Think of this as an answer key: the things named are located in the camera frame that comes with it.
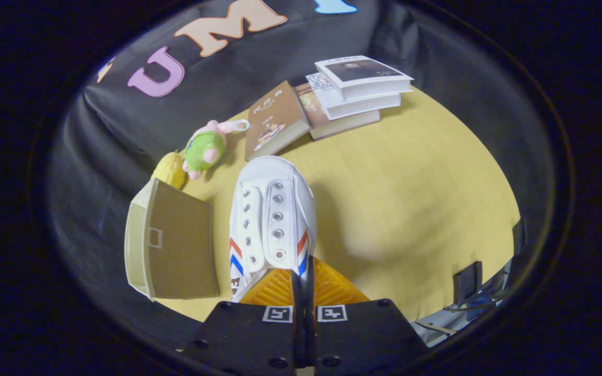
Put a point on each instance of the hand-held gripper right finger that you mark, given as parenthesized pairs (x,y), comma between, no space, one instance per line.
(353,339)

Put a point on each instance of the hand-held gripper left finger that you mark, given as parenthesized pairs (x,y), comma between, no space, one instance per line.
(259,339)

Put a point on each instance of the brown cardboard storage box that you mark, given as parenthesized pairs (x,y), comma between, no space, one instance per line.
(181,245)

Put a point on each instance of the white canvas shoe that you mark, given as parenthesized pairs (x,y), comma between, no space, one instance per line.
(272,180)

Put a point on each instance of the yellow plush toy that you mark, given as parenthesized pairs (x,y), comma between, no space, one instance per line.
(169,169)

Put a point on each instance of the green and pink plush toy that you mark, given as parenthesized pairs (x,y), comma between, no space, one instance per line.
(204,149)

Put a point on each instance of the brown cover book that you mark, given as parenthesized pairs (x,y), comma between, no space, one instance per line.
(272,117)

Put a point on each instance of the patterned cover white book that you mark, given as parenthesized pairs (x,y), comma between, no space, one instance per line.
(358,106)

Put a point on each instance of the tan cover book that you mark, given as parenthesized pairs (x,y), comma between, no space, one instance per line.
(312,108)

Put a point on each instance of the portrait cover white book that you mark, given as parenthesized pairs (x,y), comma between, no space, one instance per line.
(363,72)

